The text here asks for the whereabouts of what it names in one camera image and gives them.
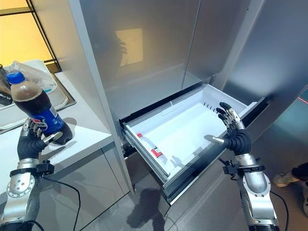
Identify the silver refrigerator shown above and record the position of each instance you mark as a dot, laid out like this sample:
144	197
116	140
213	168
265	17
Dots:
173	60

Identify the clear bottle with red label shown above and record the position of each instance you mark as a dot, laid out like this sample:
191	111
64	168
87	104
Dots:
155	151

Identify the clear plastic bag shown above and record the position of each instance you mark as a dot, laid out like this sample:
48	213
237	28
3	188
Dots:
33	74

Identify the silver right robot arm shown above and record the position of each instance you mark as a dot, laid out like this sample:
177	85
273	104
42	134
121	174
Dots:
258	192

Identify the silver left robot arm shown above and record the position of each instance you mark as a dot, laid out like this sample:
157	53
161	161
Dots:
20	192

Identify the black frame window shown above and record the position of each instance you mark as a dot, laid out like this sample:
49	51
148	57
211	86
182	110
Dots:
29	31

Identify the steel sink basin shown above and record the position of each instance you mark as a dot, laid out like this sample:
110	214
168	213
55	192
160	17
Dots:
36	96

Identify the person's shoe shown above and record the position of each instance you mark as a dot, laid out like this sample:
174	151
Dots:
285	180

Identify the white refrigerator drawer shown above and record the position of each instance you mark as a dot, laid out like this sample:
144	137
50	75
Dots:
187	127

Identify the white counter cabinet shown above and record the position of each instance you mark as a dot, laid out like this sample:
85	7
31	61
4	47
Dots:
62	144

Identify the cola bottle with blue cap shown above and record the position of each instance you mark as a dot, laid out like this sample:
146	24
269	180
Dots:
36	103

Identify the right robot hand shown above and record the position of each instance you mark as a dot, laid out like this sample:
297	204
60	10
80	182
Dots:
237	138

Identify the black object in sink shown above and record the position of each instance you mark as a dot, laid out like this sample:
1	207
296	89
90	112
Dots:
4	89

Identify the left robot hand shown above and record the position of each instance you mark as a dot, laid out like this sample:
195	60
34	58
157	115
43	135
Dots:
28	144

